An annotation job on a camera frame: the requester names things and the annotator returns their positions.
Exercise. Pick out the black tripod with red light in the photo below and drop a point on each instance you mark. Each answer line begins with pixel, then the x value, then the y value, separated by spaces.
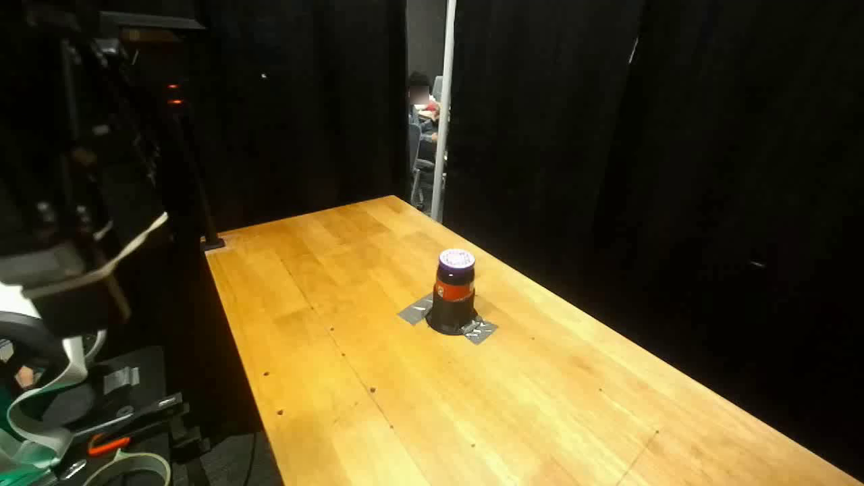
pixel 182 152

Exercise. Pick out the black curtain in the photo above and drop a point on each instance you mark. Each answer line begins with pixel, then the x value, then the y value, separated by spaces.
pixel 297 98
pixel 675 152

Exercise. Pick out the grey metal chair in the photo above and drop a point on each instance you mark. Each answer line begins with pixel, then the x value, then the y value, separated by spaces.
pixel 421 166

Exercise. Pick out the black upside-down cup orange band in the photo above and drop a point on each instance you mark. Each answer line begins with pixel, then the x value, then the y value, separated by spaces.
pixel 452 311

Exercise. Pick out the person with dark hair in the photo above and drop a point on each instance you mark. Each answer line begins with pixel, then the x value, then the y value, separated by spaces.
pixel 418 96

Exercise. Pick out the grey duct tape piece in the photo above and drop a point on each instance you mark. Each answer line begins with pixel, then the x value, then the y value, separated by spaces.
pixel 414 311
pixel 478 330

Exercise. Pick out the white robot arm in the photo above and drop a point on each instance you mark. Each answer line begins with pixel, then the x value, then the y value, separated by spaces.
pixel 23 334

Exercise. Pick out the white vertical pole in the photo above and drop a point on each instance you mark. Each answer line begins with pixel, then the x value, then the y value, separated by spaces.
pixel 441 108

